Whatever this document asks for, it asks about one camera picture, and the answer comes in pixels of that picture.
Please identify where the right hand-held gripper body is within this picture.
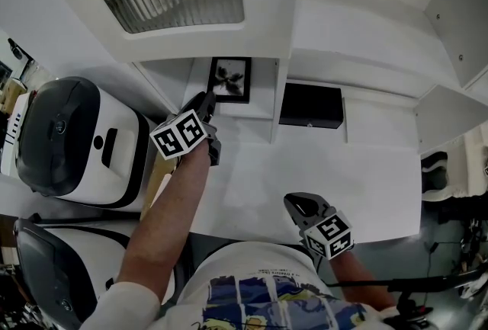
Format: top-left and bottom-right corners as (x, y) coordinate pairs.
(300, 204), (354, 260)

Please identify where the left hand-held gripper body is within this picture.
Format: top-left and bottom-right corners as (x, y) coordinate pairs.
(150, 109), (223, 166)

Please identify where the black framed flower picture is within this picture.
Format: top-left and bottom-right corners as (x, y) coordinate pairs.
(207, 56), (253, 104)

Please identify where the person's left forearm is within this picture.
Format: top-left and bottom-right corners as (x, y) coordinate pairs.
(116, 137), (213, 306)

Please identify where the person's right forearm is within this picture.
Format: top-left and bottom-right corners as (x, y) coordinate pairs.
(329, 248), (397, 310)

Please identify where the white desk with hutch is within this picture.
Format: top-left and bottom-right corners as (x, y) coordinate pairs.
(26, 0), (488, 245)

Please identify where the brown cardboard box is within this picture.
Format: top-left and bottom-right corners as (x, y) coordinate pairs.
(139, 151), (180, 223)

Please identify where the person's white printed shirt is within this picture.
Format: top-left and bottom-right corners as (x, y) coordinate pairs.
(79, 240), (390, 330)

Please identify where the black body-worn rig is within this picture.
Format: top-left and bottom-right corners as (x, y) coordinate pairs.
(326, 265), (488, 330)

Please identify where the black storage box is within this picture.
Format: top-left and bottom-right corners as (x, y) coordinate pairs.
(278, 82), (343, 130)

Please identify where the white and black mobile robot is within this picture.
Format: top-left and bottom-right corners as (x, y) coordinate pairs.
(14, 75), (152, 213)
(13, 213), (176, 330)

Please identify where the black lamp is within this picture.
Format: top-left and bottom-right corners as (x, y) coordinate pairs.
(7, 37), (24, 61)

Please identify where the black power cable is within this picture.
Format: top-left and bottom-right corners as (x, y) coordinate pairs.
(423, 240), (462, 280)

